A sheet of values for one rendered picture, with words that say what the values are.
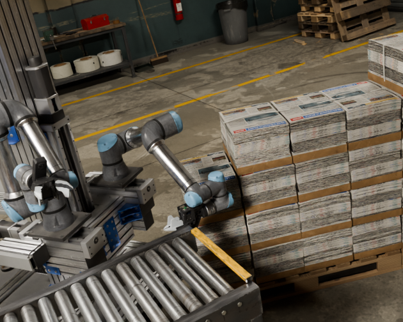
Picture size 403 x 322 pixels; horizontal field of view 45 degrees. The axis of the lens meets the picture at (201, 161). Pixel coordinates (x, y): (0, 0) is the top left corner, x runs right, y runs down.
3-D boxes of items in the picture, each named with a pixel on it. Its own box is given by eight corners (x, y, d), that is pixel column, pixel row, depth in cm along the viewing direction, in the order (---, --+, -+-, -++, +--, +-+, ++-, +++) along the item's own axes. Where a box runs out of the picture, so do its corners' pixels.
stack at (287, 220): (198, 276, 310) (173, 160, 276) (371, 234, 319) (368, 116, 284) (209, 317, 275) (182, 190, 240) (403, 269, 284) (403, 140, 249)
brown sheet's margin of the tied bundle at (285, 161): (231, 163, 258) (229, 156, 256) (283, 151, 260) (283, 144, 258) (237, 176, 243) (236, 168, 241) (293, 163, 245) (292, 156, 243)
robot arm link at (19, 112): (23, 101, 219) (78, 191, 209) (0, 109, 213) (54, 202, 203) (25, 87, 209) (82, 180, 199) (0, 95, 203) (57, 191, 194)
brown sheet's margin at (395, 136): (320, 126, 282) (320, 119, 280) (367, 116, 284) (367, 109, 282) (348, 151, 247) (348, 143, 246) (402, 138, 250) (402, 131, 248)
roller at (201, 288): (168, 249, 211) (166, 239, 209) (224, 308, 172) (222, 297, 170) (158, 253, 209) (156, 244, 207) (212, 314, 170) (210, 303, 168)
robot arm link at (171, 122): (109, 137, 275) (156, 117, 230) (130, 127, 283) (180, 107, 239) (118, 156, 276) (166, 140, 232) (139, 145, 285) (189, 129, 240)
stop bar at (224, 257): (197, 230, 211) (196, 226, 211) (254, 279, 175) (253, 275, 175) (190, 233, 210) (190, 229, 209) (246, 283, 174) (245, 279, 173)
